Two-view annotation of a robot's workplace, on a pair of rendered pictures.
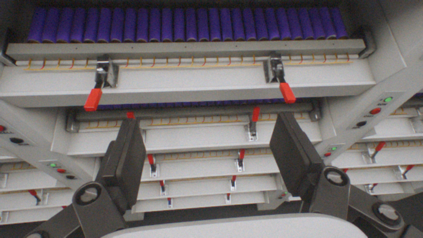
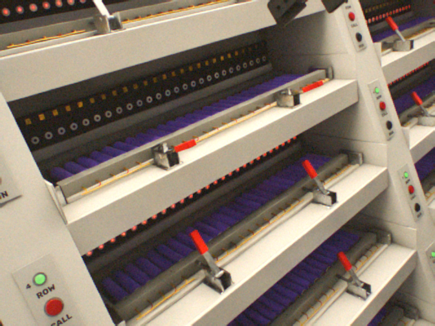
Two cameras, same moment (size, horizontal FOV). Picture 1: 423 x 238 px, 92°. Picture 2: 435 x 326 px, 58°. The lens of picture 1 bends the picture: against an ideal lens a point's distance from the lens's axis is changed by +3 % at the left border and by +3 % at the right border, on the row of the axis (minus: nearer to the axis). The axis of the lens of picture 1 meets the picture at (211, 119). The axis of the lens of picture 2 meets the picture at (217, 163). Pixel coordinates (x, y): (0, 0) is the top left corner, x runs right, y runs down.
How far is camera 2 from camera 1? 0.48 m
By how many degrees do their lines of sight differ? 50
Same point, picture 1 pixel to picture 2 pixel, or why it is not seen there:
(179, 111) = (236, 227)
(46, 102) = (114, 224)
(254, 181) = not seen: outside the picture
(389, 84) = (364, 77)
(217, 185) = not seen: outside the picture
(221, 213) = not seen: outside the picture
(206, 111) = (263, 209)
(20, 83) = (85, 207)
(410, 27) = (332, 42)
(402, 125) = (420, 129)
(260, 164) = (377, 272)
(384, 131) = (415, 137)
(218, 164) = (336, 312)
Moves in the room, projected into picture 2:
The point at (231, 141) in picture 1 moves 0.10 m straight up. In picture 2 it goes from (317, 218) to (297, 165)
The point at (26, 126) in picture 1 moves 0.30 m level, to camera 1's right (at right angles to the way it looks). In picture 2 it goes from (89, 288) to (282, 178)
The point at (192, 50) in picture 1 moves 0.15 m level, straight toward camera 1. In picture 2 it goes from (220, 115) to (285, 91)
